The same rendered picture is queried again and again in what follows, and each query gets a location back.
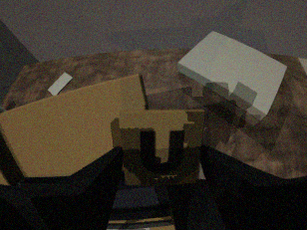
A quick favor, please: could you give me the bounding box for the grey cylindrical container with tan lid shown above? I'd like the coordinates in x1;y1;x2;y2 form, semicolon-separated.
0;107;7;114

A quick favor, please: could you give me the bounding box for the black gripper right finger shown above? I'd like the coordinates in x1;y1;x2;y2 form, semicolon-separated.
199;145;307;230

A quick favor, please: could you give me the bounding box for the tan a-frame board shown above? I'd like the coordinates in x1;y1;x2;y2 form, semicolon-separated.
0;74;176;230

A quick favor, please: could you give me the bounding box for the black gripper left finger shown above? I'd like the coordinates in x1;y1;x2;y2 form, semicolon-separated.
0;146;123;230

